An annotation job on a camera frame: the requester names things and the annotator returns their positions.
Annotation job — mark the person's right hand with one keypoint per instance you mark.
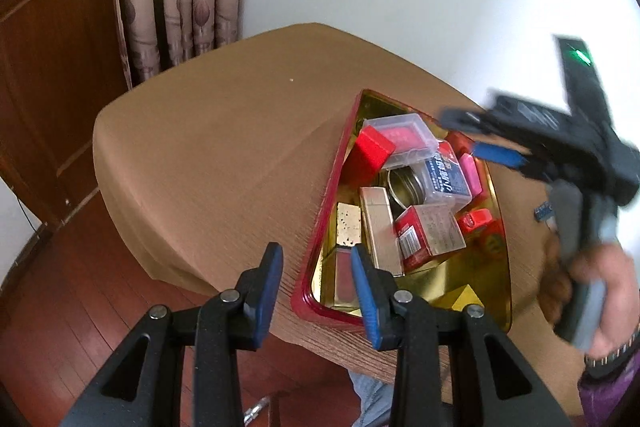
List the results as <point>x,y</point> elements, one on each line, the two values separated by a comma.
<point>622,297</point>

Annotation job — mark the round metal tin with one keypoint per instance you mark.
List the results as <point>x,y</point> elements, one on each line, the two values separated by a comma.
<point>402,187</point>

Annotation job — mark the clear plastic case red insert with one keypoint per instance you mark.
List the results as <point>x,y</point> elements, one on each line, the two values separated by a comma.
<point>405,137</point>

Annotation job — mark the beige red cardboard box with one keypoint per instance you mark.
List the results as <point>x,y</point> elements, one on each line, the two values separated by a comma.
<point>435,229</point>

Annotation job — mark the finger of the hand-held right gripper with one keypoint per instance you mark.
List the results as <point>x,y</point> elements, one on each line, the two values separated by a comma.
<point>497,155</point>
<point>465,119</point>

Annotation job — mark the small red box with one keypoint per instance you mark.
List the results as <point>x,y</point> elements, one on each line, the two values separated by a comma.
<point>372,152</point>

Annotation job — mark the brown wooden door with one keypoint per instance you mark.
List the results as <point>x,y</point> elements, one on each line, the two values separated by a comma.
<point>50,82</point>

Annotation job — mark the silver metal piece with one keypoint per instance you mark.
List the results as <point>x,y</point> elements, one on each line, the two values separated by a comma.
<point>256,409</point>

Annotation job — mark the blue patterned small object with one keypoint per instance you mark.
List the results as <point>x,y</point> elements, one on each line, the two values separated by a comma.
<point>542,210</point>

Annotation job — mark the red tin box gold interior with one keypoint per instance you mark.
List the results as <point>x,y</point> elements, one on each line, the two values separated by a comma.
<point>450,282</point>

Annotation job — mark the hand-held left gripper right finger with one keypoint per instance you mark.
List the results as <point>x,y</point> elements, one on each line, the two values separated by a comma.
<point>367,302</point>

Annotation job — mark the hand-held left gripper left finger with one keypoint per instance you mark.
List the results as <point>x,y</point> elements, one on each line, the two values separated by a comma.
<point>265,302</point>

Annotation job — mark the person's jeans leg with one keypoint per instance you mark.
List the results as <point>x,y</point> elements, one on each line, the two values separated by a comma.
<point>372,402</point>

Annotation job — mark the small red plastic gadget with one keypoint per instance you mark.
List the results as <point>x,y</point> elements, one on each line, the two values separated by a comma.
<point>475,221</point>

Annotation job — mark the dark studded wristband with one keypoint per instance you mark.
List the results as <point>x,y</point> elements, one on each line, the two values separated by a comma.
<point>615,359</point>

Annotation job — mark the gold rectangular box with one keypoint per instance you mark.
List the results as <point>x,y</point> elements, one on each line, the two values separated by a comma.
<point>380,232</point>

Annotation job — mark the blue-label clear plastic box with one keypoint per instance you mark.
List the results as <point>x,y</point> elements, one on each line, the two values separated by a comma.
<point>445,177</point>

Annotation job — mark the pink rectangular block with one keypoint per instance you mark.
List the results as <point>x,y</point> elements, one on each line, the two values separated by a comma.
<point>470,172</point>

